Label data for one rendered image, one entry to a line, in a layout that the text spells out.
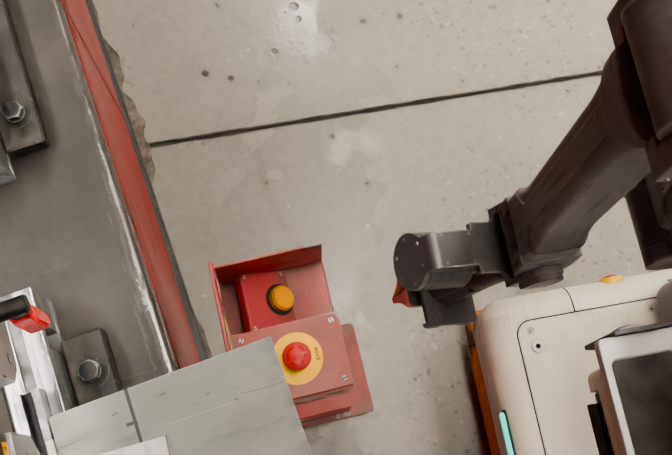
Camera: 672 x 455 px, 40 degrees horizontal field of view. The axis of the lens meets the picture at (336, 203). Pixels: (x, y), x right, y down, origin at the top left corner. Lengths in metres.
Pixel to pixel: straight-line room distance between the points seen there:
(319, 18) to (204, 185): 0.51
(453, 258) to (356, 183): 1.31
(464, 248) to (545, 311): 0.99
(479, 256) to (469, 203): 1.29
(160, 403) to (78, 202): 0.33
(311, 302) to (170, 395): 0.37
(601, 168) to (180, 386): 0.60
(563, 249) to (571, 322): 1.04
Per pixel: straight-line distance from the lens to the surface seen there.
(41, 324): 0.93
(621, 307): 1.91
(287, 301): 1.36
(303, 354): 1.26
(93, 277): 1.25
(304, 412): 1.95
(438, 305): 1.00
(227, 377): 1.07
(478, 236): 0.90
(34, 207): 1.29
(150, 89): 2.29
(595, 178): 0.66
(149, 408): 1.08
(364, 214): 2.15
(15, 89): 1.33
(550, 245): 0.82
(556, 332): 1.86
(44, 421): 1.11
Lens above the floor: 2.06
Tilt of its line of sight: 73 degrees down
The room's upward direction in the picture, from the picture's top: 4 degrees clockwise
